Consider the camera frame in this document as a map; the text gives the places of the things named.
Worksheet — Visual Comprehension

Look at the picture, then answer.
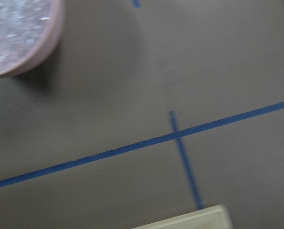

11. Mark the pink bowl of ice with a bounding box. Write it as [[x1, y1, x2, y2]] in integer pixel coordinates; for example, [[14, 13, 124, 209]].
[[0, 0, 65, 78]]

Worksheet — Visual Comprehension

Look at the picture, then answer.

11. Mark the bamboo cutting board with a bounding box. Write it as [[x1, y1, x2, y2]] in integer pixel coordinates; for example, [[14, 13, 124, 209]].
[[136, 205, 233, 229]]

